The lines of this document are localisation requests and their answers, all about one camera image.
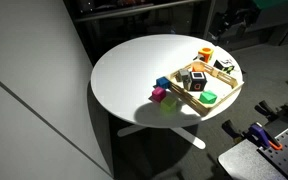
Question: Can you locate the dark glass cabinet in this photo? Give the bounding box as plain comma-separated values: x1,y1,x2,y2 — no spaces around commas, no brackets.
63,0,218,64

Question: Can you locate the gray block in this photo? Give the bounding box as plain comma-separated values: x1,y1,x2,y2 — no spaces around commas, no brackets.
178,68,192,91

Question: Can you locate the black white letter A block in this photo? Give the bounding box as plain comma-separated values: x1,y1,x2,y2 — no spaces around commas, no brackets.
213,58,235,75

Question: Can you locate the wooden tray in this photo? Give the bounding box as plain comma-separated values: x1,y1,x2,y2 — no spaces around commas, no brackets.
166,60,245,117

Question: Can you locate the yellow-green block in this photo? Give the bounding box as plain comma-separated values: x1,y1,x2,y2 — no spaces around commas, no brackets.
159,96,178,114

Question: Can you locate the black stand table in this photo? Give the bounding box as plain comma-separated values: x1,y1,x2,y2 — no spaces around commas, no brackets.
217,139,288,180

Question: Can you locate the blue block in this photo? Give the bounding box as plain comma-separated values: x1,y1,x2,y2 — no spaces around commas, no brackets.
155,76,172,90

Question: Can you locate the magenta block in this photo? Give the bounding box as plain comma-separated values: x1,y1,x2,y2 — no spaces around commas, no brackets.
151,86,167,103

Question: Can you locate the white table base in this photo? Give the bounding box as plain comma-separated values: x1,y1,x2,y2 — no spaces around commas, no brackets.
117,124,207,150

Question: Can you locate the black background equipment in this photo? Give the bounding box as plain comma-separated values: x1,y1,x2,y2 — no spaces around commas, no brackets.
208,3,262,43

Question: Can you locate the orange block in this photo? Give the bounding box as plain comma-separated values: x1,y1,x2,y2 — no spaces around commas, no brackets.
191,61,206,73

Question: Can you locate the green block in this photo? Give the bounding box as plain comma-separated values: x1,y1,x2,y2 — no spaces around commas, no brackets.
198,89,218,105

